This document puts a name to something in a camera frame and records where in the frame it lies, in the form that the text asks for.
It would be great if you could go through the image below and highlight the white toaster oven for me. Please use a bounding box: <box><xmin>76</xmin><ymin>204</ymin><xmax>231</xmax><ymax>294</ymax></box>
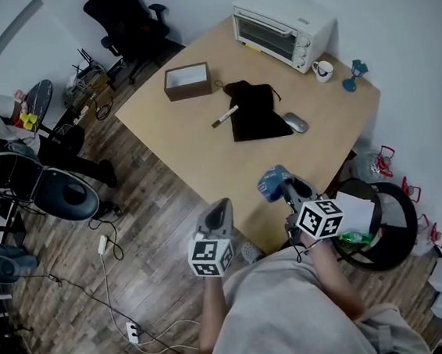
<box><xmin>230</xmin><ymin>0</ymin><xmax>342</xmax><ymax>81</ymax></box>

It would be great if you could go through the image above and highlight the grey computer mouse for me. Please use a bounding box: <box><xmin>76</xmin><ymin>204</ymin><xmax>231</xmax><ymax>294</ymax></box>
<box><xmin>281</xmin><ymin>110</ymin><xmax>311</xmax><ymax>137</ymax></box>

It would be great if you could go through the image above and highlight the white power cable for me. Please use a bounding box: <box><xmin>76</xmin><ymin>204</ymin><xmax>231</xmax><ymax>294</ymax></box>
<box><xmin>100</xmin><ymin>252</ymin><xmax>128</xmax><ymax>327</ymax></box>

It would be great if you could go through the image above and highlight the thin long black cable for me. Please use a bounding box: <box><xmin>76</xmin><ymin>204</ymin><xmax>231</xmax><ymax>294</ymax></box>
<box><xmin>47</xmin><ymin>259</ymin><xmax>186</xmax><ymax>354</ymax></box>

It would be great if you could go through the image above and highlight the white mug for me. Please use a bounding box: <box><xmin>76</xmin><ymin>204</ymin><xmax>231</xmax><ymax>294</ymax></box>
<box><xmin>310</xmin><ymin>59</ymin><xmax>336</xmax><ymax>84</ymax></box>

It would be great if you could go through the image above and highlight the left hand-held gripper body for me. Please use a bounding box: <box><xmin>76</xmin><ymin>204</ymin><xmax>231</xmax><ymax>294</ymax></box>
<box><xmin>186</xmin><ymin>228</ymin><xmax>238</xmax><ymax>281</ymax></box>

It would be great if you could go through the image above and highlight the person's left forearm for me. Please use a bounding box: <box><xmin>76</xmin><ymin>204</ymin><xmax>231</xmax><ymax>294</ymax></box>
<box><xmin>191</xmin><ymin>276</ymin><xmax>233</xmax><ymax>354</ymax></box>

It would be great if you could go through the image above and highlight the black looped floor cable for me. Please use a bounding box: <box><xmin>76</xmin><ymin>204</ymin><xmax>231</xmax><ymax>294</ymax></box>
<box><xmin>87</xmin><ymin>216</ymin><xmax>126</xmax><ymax>264</ymax></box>

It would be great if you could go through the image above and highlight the brown cardboard box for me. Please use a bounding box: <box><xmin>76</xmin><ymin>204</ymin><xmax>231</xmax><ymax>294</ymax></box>
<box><xmin>161</xmin><ymin>61</ymin><xmax>214</xmax><ymax>103</ymax></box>

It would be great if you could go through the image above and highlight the clear jug red handle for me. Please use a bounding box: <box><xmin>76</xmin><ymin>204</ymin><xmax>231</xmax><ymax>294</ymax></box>
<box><xmin>400</xmin><ymin>174</ymin><xmax>423</xmax><ymax>206</ymax></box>
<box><xmin>429</xmin><ymin>221</ymin><xmax>442</xmax><ymax>250</ymax></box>
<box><xmin>374</xmin><ymin>145</ymin><xmax>399</xmax><ymax>178</ymax></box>

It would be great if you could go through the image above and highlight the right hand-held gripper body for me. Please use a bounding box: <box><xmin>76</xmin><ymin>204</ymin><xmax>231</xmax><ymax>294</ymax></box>
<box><xmin>281</xmin><ymin>192</ymin><xmax>348</xmax><ymax>251</ymax></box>

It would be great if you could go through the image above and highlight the person's grey shirt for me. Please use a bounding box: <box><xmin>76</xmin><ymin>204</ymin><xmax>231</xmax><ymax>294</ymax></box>
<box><xmin>141</xmin><ymin>234</ymin><xmax>433</xmax><ymax>354</ymax></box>

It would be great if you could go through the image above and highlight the grey clog shoe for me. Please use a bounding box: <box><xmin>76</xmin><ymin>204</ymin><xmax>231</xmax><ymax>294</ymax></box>
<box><xmin>239</xmin><ymin>241</ymin><xmax>265</xmax><ymax>266</ymax></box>

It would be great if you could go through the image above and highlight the round black table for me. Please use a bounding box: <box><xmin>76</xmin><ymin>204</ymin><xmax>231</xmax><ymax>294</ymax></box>
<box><xmin>16</xmin><ymin>78</ymin><xmax>59</xmax><ymax>134</ymax></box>

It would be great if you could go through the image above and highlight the white paper sheet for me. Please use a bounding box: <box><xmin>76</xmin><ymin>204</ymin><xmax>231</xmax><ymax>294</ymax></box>
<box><xmin>334</xmin><ymin>188</ymin><xmax>380</xmax><ymax>239</ymax></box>

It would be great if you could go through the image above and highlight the wire basket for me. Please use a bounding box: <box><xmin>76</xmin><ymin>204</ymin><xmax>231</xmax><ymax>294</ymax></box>
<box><xmin>60</xmin><ymin>61</ymin><xmax>115</xmax><ymax>112</ymax></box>

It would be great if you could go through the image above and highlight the black round bin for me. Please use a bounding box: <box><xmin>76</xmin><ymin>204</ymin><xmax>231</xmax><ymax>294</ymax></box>
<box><xmin>330</xmin><ymin>173</ymin><xmax>425</xmax><ymax>277</ymax></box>

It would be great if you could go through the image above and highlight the clear tape roll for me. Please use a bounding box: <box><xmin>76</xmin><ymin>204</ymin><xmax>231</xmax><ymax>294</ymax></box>
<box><xmin>255</xmin><ymin>163</ymin><xmax>299</xmax><ymax>205</ymax></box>

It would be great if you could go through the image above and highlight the person's right forearm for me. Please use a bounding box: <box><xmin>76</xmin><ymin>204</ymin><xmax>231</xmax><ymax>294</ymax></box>
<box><xmin>308</xmin><ymin>236</ymin><xmax>367</xmax><ymax>325</ymax></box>

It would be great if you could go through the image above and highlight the black office chair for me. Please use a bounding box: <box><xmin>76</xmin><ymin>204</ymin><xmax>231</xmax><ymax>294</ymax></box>
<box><xmin>82</xmin><ymin>0</ymin><xmax>177</xmax><ymax>90</ymax></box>

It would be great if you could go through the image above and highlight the green snack packet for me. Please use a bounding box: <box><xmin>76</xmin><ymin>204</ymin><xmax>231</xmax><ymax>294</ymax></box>
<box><xmin>338</xmin><ymin>228</ymin><xmax>376</xmax><ymax>248</ymax></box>

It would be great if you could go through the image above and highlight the white marker pen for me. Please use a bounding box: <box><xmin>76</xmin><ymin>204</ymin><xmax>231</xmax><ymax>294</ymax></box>
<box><xmin>209</xmin><ymin>106</ymin><xmax>241</xmax><ymax>128</ymax></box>

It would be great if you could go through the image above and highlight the blue lantern figurine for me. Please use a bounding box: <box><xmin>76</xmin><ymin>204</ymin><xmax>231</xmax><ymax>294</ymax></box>
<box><xmin>340</xmin><ymin>58</ymin><xmax>371</xmax><ymax>94</ymax></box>

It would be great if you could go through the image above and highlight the black drawstring pouch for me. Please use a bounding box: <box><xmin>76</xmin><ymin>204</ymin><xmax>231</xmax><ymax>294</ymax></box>
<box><xmin>214</xmin><ymin>73</ymin><xmax>294</xmax><ymax>145</ymax></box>

